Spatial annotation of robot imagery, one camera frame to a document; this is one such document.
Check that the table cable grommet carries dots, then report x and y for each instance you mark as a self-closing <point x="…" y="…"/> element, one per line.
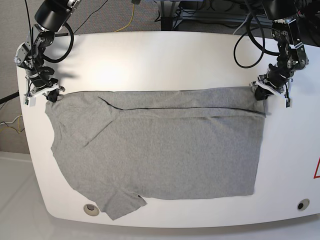
<point x="303" y="204"/>
<point x="91" y="210"/>

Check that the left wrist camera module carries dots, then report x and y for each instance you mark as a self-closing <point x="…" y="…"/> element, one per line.
<point x="288" y="103"/>

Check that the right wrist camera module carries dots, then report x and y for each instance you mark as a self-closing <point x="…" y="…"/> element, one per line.
<point x="29" y="101"/>

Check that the left table cable grommet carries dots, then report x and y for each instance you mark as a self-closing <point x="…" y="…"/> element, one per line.
<point x="91" y="210"/>

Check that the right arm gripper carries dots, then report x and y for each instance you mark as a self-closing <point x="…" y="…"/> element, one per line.
<point x="42" y="83"/>

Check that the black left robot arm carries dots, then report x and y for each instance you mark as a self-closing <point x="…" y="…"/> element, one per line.
<point x="291" y="56"/>

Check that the right table cable grommet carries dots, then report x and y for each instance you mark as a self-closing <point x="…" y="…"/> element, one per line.
<point x="303" y="204"/>

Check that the grey T-shirt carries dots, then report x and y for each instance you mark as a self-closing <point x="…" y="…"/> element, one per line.
<point x="119" y="148"/>

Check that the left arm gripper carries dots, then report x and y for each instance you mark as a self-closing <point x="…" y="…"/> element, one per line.
<point x="275" y="82"/>

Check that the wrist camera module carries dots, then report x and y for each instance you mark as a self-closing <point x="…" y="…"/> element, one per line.
<point x="29" y="101"/>
<point x="288" y="103"/>

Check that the red triangle warning sticker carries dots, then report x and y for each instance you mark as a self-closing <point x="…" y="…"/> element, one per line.
<point x="317" y="171"/>

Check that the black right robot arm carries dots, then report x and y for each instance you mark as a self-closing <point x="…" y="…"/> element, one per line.
<point x="51" y="16"/>

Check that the black rod at left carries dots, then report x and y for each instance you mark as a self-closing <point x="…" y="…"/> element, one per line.
<point x="9" y="97"/>

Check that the black table leg post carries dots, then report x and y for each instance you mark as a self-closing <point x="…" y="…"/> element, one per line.
<point x="165" y="8"/>

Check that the aluminium frame rail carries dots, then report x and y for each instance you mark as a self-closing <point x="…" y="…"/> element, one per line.
<point x="230" y="20"/>

